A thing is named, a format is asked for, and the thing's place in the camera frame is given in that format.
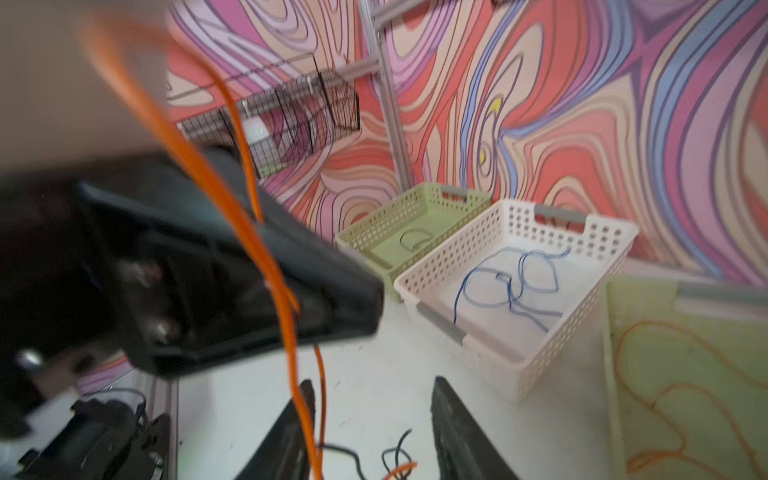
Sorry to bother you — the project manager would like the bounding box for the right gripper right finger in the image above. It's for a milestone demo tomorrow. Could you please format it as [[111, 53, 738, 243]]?
[[430, 376, 519, 480]]

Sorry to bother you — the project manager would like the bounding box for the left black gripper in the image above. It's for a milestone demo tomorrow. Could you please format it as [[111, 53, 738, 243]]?
[[0, 149, 253, 439]]

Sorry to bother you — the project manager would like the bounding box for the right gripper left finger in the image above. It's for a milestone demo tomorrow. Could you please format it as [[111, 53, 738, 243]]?
[[236, 400, 311, 480]]

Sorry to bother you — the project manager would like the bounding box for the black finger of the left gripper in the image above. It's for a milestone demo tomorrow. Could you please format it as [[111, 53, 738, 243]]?
[[77, 154, 384, 378]]

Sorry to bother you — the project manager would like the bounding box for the orange cable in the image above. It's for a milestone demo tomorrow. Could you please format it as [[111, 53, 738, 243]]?
[[77, 14, 418, 480], [614, 320, 768, 480]]

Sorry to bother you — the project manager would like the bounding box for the blue cable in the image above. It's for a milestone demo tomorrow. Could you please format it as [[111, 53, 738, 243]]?
[[452, 245, 572, 334]]

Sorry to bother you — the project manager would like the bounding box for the white plastic basket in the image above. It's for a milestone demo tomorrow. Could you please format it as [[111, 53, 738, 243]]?
[[394, 199, 639, 404]]

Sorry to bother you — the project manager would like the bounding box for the white tape roll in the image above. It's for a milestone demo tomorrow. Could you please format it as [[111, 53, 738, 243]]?
[[242, 116, 271, 145]]

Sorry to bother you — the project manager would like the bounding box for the left green plastic basket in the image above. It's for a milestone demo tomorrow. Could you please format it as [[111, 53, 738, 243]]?
[[334, 182, 492, 303]]

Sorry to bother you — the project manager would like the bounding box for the green plastic basket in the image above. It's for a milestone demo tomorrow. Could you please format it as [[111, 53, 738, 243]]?
[[600, 276, 767, 479], [334, 182, 492, 303]]

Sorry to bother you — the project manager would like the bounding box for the right green plastic basket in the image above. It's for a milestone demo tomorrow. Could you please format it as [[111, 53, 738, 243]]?
[[600, 276, 767, 479]]

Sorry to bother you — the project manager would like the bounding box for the black wire basket left wall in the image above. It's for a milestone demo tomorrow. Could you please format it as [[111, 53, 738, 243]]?
[[168, 53, 360, 179]]

